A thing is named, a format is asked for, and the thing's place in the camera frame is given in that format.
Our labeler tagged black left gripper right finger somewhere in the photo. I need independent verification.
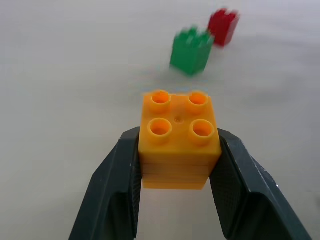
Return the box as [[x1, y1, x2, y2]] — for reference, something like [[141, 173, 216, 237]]
[[208, 127, 313, 240]]

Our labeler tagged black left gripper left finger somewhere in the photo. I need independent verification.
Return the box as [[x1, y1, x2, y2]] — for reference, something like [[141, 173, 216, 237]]
[[68, 126, 144, 240]]

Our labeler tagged orange studded building block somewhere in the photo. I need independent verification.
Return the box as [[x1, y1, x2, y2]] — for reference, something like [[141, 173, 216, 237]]
[[137, 89, 223, 191]]

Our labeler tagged green studded building block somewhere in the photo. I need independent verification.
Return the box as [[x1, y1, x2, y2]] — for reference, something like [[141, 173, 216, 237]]
[[169, 25, 215, 77]]

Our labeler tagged red studded building block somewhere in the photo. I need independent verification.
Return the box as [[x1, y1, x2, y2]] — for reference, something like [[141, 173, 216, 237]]
[[207, 7, 240, 47]]

